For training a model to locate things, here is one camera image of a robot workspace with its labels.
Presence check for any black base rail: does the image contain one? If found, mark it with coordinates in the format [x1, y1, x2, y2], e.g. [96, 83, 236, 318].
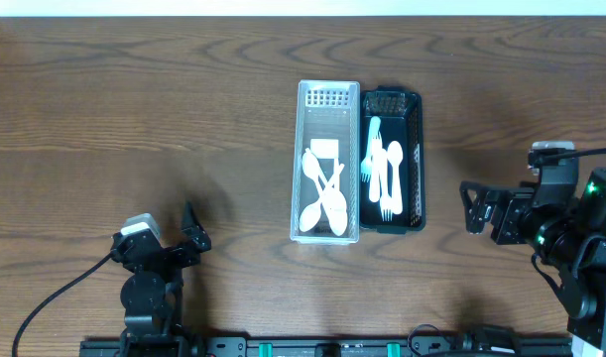
[78, 324, 572, 357]

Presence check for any white label in basket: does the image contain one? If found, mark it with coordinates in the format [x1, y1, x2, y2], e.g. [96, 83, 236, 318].
[309, 139, 339, 160]

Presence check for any white fork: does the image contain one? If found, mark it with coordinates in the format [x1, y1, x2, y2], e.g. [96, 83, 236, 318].
[379, 149, 393, 222]
[369, 132, 385, 203]

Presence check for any pale blue fork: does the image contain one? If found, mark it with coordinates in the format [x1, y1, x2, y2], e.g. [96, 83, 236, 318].
[360, 116, 381, 182]

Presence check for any white spoon horizontal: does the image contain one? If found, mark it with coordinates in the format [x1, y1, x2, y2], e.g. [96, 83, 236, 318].
[321, 196, 348, 236]

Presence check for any white spoon pointing down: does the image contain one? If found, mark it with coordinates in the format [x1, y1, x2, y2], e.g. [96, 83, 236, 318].
[325, 164, 347, 212]

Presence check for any clear plastic basket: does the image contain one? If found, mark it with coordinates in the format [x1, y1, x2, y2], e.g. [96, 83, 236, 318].
[290, 79, 360, 245]

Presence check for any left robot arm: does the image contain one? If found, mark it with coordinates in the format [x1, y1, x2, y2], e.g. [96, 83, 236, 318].
[110, 202, 211, 341]

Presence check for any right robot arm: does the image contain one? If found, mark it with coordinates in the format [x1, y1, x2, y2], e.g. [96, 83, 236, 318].
[459, 141, 606, 354]

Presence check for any black plastic basket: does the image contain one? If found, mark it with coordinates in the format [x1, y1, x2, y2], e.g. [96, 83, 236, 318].
[359, 86, 425, 234]

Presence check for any white plastic spoon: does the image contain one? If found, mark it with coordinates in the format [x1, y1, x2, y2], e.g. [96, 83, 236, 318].
[299, 178, 333, 232]

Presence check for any white spoon group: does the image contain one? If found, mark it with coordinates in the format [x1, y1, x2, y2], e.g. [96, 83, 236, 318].
[387, 141, 404, 215]

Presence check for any white spoon diagonal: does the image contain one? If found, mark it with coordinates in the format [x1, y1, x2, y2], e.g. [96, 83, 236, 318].
[303, 149, 328, 200]

